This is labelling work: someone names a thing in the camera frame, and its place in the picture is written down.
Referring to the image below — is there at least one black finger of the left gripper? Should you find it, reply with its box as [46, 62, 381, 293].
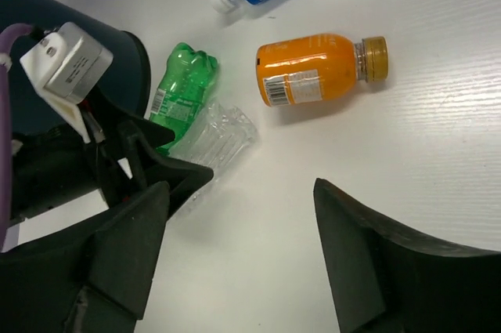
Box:
[117, 120, 214, 215]

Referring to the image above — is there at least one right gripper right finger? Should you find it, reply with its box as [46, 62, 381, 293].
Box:
[313, 179, 500, 332]

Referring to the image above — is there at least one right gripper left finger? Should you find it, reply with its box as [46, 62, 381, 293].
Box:
[1, 182, 170, 332]

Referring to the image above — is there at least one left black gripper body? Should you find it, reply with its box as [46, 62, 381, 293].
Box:
[9, 85, 138, 219]

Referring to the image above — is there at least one clear bottle white cap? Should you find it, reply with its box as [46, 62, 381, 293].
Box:
[169, 100, 258, 216]

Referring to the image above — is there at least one small orange bottle barcode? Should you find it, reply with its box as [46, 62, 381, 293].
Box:
[255, 33, 389, 107]

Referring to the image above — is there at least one dark bin with gold rim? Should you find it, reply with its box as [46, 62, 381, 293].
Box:
[1, 0, 151, 143]

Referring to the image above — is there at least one green plastic bottle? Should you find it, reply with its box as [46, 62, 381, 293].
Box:
[150, 42, 219, 154]

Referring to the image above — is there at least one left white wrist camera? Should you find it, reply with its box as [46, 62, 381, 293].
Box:
[20, 22, 114, 143]

